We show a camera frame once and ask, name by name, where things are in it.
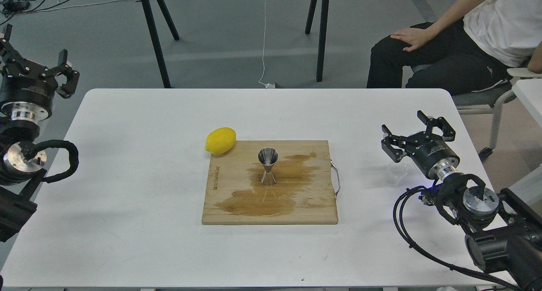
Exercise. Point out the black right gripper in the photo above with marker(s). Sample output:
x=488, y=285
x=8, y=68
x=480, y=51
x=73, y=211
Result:
x=434, y=155

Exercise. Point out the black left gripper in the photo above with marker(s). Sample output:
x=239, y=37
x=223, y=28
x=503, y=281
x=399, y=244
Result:
x=19, y=88

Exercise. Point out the steel jigger measuring cup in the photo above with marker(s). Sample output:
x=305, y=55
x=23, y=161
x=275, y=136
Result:
x=268, y=158

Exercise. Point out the clear glass cup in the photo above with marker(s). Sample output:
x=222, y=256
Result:
x=395, y=173

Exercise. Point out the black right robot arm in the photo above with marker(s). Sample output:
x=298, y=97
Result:
x=502, y=233

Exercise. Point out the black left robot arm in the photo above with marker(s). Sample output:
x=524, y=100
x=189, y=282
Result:
x=22, y=165

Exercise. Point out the grey chair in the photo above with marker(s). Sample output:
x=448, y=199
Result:
x=491, y=102

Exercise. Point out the seated person white shirt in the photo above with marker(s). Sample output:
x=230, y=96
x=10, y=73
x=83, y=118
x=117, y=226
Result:
x=470, y=48

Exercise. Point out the wooden cutting board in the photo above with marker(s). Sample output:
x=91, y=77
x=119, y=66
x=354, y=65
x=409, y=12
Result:
x=303, y=192

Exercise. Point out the yellow lemon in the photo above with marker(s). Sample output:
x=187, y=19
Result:
x=220, y=141

